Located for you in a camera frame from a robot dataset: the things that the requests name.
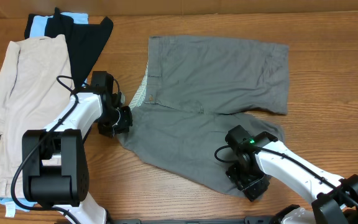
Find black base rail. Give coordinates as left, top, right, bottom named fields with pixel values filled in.
left=106, top=215, right=282, bottom=224

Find beige shorts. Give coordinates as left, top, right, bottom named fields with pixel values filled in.
left=0, top=34, right=73, bottom=197

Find grey shorts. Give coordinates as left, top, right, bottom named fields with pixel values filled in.
left=117, top=35, right=289, bottom=197

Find light blue garment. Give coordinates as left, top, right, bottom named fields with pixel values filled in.
left=0, top=12, right=89, bottom=218

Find black garment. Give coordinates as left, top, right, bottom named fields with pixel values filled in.
left=24, top=7, right=114, bottom=90

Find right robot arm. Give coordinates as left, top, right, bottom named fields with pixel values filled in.
left=225, top=125, right=358, bottom=223

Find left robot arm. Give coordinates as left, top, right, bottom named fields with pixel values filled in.
left=14, top=71, right=132, bottom=223

